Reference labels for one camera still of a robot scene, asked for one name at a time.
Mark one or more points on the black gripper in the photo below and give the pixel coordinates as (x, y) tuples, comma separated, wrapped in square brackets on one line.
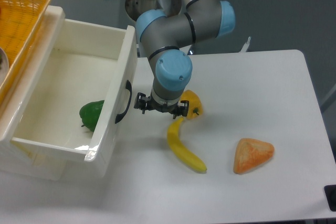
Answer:
[(155, 102)]

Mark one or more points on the white top drawer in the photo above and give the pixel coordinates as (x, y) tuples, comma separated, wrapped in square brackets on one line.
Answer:
[(87, 63)]

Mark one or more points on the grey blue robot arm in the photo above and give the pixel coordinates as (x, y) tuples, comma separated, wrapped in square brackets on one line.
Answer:
[(161, 39)]

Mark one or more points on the yellow bell pepper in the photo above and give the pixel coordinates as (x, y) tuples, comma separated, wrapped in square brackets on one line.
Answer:
[(195, 106)]

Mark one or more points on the yellow banana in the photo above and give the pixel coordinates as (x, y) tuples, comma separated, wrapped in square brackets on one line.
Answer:
[(181, 151)]

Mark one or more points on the green bell pepper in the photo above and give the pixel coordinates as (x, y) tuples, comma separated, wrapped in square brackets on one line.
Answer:
[(90, 114)]

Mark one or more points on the orange triangular bread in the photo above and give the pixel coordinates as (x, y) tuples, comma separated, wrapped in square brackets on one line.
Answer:
[(251, 153)]

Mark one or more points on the plate in basket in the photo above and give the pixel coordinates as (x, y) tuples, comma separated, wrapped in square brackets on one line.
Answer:
[(4, 66)]

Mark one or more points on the yellow woven basket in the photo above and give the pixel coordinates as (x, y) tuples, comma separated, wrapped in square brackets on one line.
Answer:
[(20, 20)]

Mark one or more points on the black object at table edge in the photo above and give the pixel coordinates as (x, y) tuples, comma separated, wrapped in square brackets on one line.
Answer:
[(330, 193)]

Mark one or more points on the black top drawer handle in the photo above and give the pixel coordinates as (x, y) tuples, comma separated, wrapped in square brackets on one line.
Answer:
[(125, 103)]

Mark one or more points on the white metal table bracket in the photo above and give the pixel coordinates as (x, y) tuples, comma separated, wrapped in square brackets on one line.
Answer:
[(246, 45)]

